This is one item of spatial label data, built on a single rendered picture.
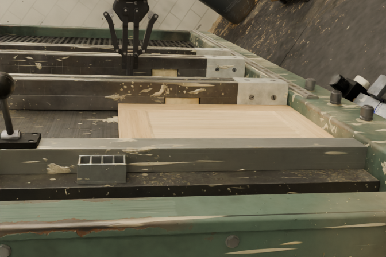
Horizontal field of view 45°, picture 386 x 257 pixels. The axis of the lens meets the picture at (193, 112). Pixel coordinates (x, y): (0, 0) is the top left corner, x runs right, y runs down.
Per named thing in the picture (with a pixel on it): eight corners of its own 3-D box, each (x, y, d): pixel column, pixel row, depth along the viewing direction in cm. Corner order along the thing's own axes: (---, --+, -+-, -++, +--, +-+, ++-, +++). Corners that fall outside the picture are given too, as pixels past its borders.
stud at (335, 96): (342, 105, 102) (344, 92, 101) (332, 105, 101) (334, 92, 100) (337, 102, 104) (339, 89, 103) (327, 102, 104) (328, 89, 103)
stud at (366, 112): (374, 122, 89) (377, 107, 88) (362, 122, 89) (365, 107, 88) (367, 119, 92) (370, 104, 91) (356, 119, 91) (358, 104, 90)
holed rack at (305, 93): (318, 98, 107) (318, 96, 107) (306, 98, 106) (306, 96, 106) (196, 30, 264) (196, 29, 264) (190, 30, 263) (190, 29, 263)
